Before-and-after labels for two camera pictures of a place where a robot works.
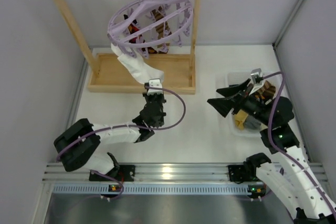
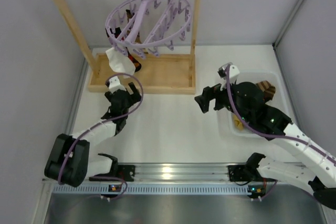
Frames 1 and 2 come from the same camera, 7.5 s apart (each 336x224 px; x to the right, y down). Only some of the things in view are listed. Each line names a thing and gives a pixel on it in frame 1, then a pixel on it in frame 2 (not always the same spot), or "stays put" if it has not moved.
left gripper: x=154 y=97 -> x=126 y=94
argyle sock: x=133 y=27 -> x=116 y=32
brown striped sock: x=158 y=13 -> x=130 y=16
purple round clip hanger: x=156 y=21 stays put
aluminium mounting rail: x=166 y=172 stays put
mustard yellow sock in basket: x=240 y=118 stays put
